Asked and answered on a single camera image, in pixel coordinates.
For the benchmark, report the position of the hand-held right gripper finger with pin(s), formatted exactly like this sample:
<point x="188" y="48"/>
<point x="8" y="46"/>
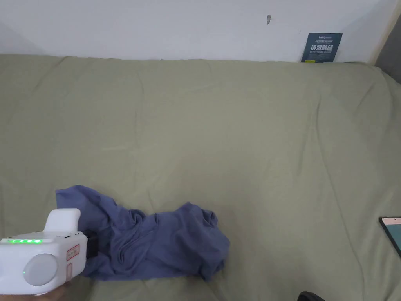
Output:
<point x="308" y="296"/>

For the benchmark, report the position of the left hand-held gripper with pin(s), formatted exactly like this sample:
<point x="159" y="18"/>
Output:
<point x="47" y="250"/>

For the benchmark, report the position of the blue shirt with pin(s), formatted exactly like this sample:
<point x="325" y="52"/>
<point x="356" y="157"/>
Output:
<point x="150" y="241"/>

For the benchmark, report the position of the person's left hand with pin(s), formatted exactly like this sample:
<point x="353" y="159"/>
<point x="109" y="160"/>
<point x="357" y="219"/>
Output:
<point x="53" y="294"/>

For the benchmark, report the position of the phone with pink case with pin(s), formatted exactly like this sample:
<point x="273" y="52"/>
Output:
<point x="393" y="233"/>

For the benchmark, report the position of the bed with pale green sheet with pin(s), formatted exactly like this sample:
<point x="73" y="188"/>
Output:
<point x="219" y="141"/>

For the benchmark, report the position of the dark blue sign card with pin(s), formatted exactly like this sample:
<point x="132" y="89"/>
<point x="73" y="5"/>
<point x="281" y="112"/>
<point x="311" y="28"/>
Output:
<point x="321" y="47"/>

